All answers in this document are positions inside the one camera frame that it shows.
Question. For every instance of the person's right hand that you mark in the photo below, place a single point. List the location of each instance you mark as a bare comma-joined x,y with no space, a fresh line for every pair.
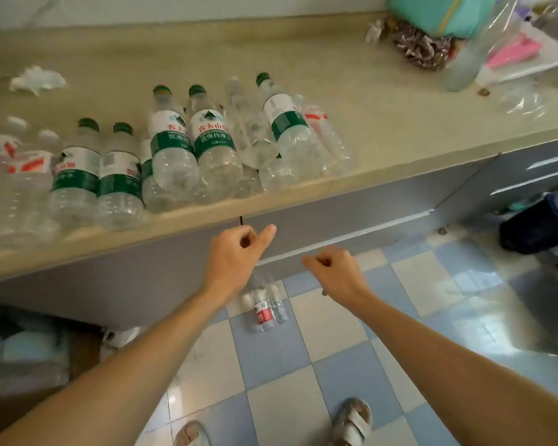
344,278

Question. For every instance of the person's left hand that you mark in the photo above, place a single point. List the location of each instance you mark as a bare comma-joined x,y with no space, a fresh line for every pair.
235,260

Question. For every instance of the red-cap water bottle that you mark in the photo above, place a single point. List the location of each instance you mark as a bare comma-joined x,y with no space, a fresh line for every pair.
263,315

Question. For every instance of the row of bottles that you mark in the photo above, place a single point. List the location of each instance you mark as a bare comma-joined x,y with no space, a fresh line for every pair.
209,139

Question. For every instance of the person's left forearm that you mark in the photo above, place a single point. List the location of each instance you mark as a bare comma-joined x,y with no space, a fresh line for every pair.
111,380

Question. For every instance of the person's right forearm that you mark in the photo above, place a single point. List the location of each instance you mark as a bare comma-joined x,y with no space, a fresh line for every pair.
469,380

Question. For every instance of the person's right foot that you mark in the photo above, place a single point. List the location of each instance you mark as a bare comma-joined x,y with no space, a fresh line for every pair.
360,407

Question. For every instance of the person's foot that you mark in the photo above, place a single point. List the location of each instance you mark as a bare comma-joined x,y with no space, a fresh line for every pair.
360,407
188,438

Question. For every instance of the grey base cabinet door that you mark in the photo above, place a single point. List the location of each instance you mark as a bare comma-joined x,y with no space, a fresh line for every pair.
97,283

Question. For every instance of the person's left foot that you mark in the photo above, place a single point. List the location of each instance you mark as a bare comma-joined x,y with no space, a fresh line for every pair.
188,438

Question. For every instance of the white sandal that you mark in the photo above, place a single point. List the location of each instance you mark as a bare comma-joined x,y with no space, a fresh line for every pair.
203,436
353,425

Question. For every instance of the beige table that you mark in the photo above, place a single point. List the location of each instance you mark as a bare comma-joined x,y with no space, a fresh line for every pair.
376,111

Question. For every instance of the dark blue trash bin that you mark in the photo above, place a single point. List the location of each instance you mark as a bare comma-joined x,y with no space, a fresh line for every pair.
539,227

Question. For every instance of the small brown round object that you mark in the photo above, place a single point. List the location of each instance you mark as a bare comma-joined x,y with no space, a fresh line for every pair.
484,91

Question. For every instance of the clear bag of brown snacks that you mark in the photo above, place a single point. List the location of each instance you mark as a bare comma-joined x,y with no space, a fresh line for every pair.
421,48

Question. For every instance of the crumpled white tissue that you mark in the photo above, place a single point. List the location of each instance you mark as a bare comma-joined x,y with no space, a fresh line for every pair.
37,79

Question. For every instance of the teal handbag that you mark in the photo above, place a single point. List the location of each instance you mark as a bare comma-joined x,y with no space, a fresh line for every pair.
437,13

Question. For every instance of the pink object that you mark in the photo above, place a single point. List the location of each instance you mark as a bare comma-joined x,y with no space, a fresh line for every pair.
516,51

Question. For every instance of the white flat box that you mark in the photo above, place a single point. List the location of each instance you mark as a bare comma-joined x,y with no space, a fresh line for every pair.
548,55

